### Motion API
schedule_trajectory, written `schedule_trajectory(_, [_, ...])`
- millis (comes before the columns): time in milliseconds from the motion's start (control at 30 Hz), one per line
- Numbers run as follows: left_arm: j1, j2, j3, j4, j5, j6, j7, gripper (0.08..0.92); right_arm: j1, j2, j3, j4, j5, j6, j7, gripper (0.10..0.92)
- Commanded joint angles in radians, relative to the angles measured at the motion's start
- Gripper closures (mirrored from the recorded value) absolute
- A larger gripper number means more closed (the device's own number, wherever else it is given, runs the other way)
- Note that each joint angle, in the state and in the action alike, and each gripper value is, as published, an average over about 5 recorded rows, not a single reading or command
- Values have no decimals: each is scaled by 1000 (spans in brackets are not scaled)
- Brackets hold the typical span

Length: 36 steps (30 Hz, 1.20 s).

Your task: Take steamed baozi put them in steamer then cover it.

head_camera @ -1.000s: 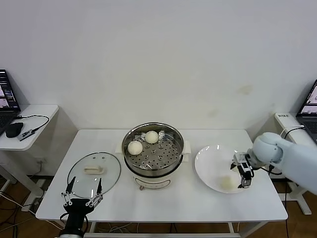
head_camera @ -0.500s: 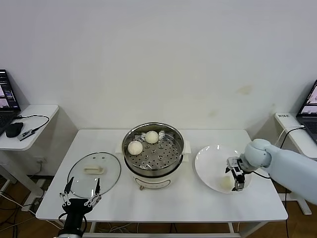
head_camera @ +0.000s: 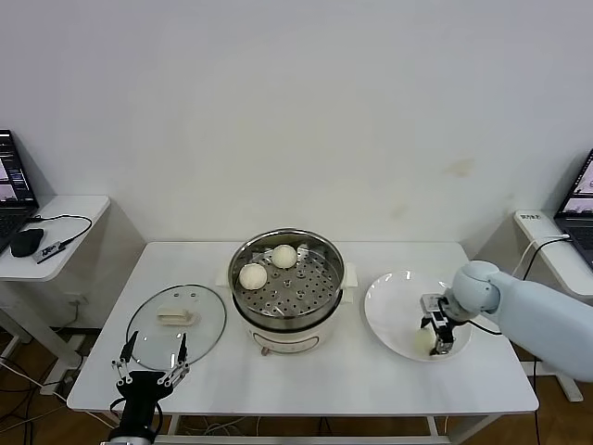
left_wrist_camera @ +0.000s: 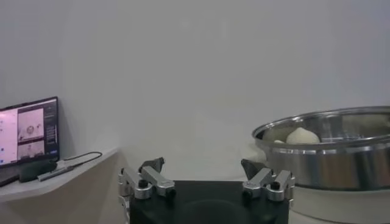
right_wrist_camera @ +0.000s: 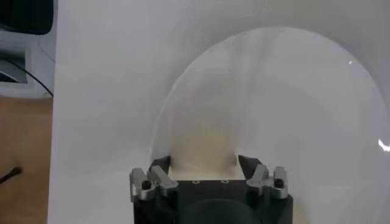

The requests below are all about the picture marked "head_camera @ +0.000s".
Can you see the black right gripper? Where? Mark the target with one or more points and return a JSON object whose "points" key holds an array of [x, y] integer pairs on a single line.
{"points": [[450, 309]]}

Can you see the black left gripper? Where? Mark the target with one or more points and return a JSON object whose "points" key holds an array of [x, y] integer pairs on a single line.
{"points": [[139, 391]]}

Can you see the white steamed baozi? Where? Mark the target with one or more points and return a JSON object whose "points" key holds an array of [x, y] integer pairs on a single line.
{"points": [[422, 344], [253, 276], [283, 256]]}

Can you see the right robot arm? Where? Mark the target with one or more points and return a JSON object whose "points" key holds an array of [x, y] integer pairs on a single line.
{"points": [[533, 306]]}

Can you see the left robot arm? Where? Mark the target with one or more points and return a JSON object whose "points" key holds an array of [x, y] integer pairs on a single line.
{"points": [[132, 438]]}

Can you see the stainless steel steamer basket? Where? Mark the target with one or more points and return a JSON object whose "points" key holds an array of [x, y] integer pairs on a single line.
{"points": [[248, 301]]}

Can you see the white round plate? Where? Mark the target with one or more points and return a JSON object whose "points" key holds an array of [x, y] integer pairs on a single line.
{"points": [[389, 306]]}

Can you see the white side desk with mouse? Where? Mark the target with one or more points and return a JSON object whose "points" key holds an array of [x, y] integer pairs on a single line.
{"points": [[69, 259]]}

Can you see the white side desk with label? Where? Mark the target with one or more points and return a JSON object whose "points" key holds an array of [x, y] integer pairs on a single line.
{"points": [[546, 259]]}

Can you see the small white printed label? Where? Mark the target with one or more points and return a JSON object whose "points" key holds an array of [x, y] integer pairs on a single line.
{"points": [[530, 217]]}

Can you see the black computer mouse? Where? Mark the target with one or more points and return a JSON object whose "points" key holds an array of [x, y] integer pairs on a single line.
{"points": [[25, 243]]}

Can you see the black laptop with mouse beside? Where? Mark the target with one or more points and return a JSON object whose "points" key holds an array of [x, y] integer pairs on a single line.
{"points": [[14, 176]]}

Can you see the white wall socket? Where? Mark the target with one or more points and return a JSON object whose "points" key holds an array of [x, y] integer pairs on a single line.
{"points": [[78, 301]]}

